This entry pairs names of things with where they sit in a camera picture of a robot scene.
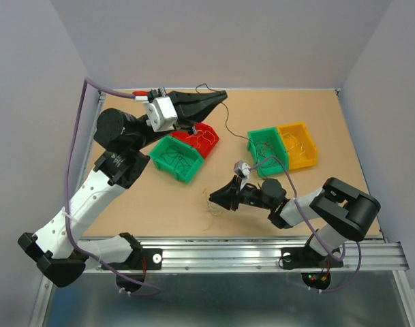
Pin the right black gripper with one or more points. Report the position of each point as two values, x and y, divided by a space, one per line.
224 195

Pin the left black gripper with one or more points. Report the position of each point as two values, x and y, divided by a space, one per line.
193 107

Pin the green plastic bin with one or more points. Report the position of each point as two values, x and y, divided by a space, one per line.
264 143
178 159

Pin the yellow plastic bin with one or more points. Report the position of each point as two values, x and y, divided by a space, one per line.
300 147

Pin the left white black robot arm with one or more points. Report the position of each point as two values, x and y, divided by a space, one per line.
55 248

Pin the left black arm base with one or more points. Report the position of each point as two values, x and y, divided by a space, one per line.
124 252

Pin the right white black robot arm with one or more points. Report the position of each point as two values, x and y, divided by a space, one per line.
335 213

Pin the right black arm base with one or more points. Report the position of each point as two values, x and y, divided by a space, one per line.
295 257

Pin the red plastic bin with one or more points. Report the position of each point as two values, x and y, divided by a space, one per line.
204 140

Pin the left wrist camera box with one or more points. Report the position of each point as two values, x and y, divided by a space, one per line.
161 114

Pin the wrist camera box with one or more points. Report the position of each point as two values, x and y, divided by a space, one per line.
161 114
243 171

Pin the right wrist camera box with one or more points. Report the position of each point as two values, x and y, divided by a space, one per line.
243 171

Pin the aluminium frame rail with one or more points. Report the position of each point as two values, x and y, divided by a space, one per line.
232 281

